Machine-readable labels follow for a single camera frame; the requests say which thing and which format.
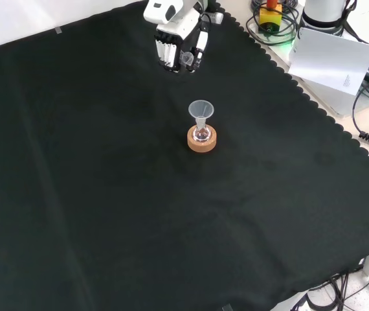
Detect black table cloth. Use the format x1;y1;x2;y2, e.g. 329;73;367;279
0;0;369;311

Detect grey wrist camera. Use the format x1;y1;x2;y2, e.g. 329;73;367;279
207;12;225;25

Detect yellow stop button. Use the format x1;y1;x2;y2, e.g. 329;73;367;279
258;0;283;34

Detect black floor cables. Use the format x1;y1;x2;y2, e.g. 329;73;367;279
289;271;369;311

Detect black and green cable bundle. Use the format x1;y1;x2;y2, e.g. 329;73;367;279
245;2;301;47

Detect pale board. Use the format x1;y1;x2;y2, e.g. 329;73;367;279
289;27;369;97

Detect cork ring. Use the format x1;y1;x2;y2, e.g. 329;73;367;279
186;125;218;153

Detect white box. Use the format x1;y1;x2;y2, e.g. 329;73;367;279
296;77;365;118

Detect clear round-bottom flask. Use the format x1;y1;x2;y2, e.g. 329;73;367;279
192;117;212;143

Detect clear plastic funnel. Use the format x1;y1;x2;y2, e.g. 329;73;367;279
188;100;216;129

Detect clear graduated cylinder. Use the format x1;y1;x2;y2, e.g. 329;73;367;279
178;51;196;73

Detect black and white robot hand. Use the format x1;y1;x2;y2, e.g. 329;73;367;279
143;0;212;75

